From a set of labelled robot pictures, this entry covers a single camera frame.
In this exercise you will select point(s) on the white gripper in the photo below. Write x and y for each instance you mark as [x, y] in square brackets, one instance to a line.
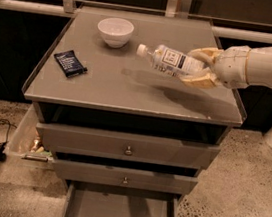
[231, 67]

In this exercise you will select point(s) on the clear plastic water bottle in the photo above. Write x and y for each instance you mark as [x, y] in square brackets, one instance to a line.
[170, 61]

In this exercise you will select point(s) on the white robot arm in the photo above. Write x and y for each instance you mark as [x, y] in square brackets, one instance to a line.
[258, 67]

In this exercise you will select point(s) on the grey drawer cabinet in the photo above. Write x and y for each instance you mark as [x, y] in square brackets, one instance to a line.
[120, 92]

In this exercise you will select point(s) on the grey top drawer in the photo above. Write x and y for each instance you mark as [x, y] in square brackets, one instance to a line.
[109, 144]

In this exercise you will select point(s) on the grey drawer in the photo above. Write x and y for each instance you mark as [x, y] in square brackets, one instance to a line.
[90, 200]
[109, 144]
[140, 179]

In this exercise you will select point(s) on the grey middle drawer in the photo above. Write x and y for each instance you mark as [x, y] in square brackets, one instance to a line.
[140, 179]

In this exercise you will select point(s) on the grey bottom drawer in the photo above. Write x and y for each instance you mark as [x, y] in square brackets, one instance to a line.
[90, 200]

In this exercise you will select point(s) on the white ceramic bowl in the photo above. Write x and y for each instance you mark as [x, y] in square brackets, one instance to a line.
[115, 31]

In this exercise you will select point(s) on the round metal top knob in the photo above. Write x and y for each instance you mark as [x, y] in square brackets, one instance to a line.
[128, 151]

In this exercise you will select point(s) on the round metal knob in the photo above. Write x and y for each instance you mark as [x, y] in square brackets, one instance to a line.
[125, 181]
[128, 151]

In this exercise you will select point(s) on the round metal middle knob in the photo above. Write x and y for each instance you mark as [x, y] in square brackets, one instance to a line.
[125, 181]

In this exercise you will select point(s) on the dark blue snack packet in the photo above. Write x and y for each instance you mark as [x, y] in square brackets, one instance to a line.
[69, 63]

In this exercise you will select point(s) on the clear plastic storage bin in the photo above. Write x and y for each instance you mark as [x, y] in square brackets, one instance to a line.
[18, 149]

